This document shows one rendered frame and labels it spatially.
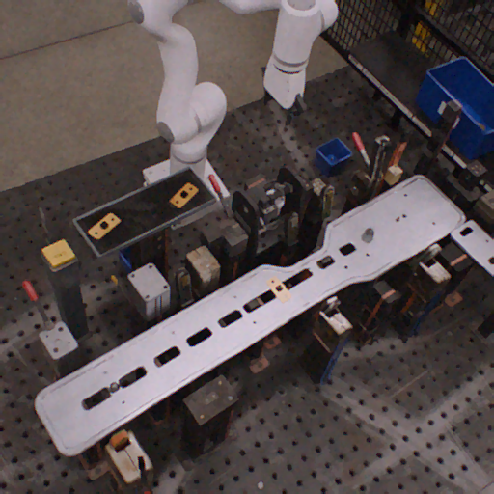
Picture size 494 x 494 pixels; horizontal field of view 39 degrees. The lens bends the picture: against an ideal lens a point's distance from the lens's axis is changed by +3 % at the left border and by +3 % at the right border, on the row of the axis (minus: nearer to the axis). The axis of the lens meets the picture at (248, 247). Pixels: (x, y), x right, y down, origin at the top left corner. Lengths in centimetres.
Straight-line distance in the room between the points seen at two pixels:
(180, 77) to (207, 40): 214
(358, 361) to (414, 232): 45
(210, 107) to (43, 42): 210
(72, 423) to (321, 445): 74
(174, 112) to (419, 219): 82
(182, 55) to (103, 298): 82
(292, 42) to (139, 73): 241
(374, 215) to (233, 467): 86
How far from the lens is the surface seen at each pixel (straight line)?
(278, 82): 168
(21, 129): 369
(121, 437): 168
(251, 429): 212
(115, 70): 394
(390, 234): 217
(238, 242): 196
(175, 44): 195
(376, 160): 213
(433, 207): 228
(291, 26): 156
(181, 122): 206
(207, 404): 179
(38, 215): 249
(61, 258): 184
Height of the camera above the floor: 271
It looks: 57 degrees down
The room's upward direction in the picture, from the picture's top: 11 degrees clockwise
